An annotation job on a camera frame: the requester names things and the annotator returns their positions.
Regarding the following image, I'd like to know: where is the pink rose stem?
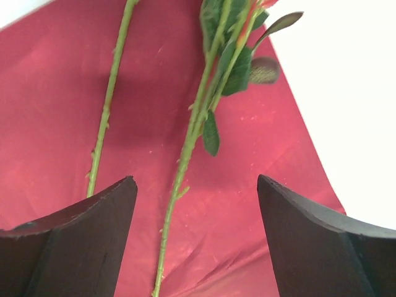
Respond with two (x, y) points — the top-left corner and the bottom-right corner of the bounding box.
(86, 0), (139, 198)
(152, 0), (303, 296)

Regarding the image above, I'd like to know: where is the brown red wrapping paper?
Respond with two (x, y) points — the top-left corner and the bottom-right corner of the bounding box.
(1, 1), (343, 296)

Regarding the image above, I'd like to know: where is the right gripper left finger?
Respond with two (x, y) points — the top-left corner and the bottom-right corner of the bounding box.
(1, 176), (137, 297)

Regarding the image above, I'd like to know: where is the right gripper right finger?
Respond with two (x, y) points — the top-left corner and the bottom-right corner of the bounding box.
(257, 175), (395, 297)

